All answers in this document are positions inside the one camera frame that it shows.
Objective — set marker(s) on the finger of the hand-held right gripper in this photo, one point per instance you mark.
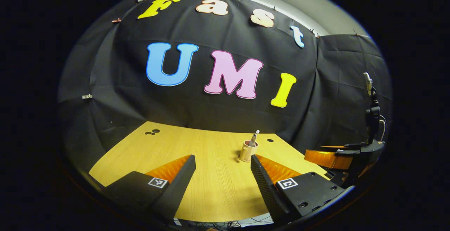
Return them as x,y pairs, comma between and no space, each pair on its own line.
334,147
327,159

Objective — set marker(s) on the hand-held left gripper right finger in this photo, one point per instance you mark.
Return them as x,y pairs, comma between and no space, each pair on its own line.
267,188

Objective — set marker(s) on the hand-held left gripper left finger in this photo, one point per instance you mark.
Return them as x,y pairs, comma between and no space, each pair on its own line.
175,188

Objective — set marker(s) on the beige cup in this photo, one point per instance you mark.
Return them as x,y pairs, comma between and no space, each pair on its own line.
246,153

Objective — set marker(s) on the white toothpaste tube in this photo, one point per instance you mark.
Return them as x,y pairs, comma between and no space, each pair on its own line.
252,140

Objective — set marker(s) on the wooden desktop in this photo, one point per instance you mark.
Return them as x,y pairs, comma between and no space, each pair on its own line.
218,181

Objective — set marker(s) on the small black desk grommet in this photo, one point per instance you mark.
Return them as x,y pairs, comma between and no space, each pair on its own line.
154,131

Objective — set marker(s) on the black backdrop cloth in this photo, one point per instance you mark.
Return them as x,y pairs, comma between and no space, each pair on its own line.
211,111

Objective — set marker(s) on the silver cloth clip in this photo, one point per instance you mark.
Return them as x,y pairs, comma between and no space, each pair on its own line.
87,96

